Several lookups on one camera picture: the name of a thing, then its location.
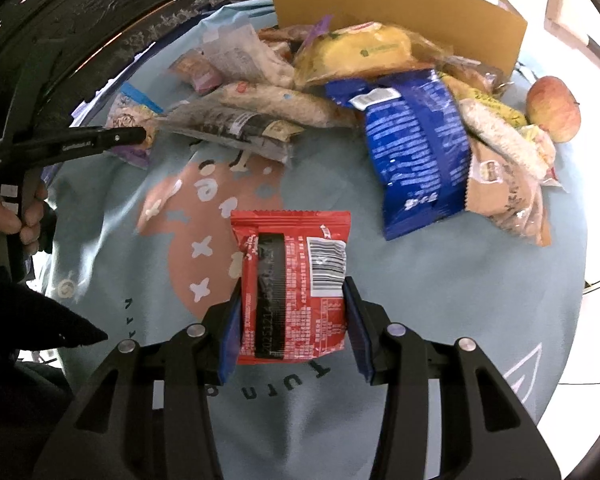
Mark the blue topped marshmallow bag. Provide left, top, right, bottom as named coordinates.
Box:
left=105, top=82, right=163, bottom=169

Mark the red snack packet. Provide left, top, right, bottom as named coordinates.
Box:
left=230, top=210, right=351, bottom=365

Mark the pink small snack packet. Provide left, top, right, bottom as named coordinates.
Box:
left=169, top=49, right=223, bottom=96

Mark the brown paper snack bag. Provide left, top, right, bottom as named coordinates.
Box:
left=464, top=134, right=554, bottom=248

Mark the long cracker sleeve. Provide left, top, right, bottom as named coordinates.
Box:
left=210, top=81, right=358, bottom=129

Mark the blue snack bag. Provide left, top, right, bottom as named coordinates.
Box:
left=325, top=70, right=470, bottom=240

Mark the yellow long corn stick packet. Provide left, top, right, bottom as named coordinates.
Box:
left=438, top=72, right=528, bottom=128

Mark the yellow bread bag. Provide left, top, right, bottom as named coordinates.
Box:
left=292, top=20, right=454, bottom=90

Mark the person's left hand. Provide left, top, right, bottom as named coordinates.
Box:
left=0, top=181, right=47, bottom=255

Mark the dark carved wooden furniture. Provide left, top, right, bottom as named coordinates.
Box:
left=0, top=0, right=249, bottom=137

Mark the clear wrapped snack with black label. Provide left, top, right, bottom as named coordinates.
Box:
left=156, top=100, right=304, bottom=164

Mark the red yellow apple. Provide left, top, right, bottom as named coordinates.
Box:
left=526, top=76, right=581, bottom=143

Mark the yellow cardboard box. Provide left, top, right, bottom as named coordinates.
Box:
left=273, top=0, right=527, bottom=75

